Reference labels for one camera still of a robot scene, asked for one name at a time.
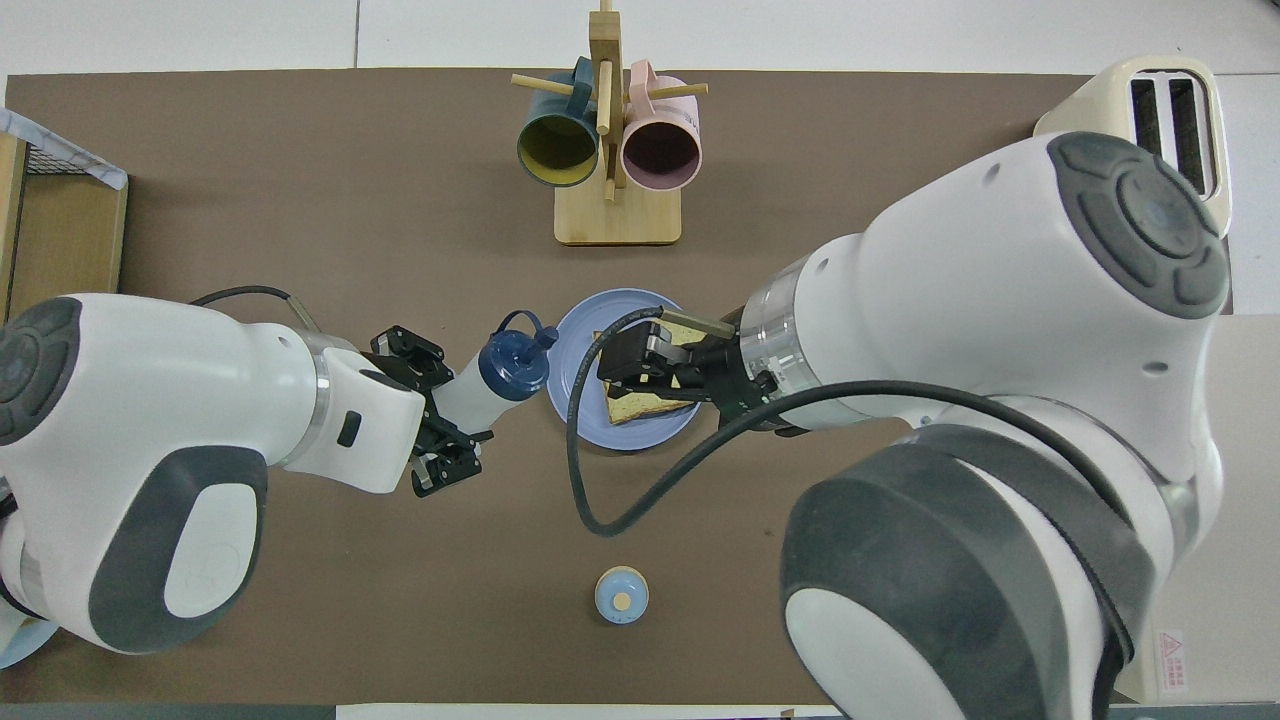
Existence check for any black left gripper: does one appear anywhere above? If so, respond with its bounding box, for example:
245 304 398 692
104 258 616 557
362 325 494 498

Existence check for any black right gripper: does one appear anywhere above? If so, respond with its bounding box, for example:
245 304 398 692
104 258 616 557
598 322 746 406

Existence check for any toast bread slice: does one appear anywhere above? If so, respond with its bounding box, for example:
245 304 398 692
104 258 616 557
605 335 703 426

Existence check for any translucent squeeze bottle blue cap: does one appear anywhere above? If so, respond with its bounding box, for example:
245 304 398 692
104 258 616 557
430 310 559 436

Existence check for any blue round plate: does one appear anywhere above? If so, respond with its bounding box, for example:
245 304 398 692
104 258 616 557
545 288 706 452

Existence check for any light blue plate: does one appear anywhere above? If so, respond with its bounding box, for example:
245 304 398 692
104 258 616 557
0 615 59 670

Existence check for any wooden mug rack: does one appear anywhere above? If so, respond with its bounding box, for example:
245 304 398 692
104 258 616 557
511 0 709 247

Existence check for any pink mug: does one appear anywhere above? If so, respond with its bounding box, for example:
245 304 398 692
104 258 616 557
621 60 703 194

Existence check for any dark teal mug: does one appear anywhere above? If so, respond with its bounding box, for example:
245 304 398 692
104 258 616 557
516 57 601 188

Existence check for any brown table mat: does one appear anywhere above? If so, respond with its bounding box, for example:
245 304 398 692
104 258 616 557
0 68 1233 706

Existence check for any wooden box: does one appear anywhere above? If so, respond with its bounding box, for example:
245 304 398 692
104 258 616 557
0 135 129 326

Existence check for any white tile-pattern cloth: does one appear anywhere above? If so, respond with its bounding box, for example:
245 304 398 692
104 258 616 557
0 108 129 191

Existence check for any cream two-slot toaster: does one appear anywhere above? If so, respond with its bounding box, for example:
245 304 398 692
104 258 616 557
1035 55 1233 241

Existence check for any white toaster oven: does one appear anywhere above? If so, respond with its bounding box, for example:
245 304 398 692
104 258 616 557
1110 315 1280 704

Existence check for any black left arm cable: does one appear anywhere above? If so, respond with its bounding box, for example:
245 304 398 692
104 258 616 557
190 286 321 333

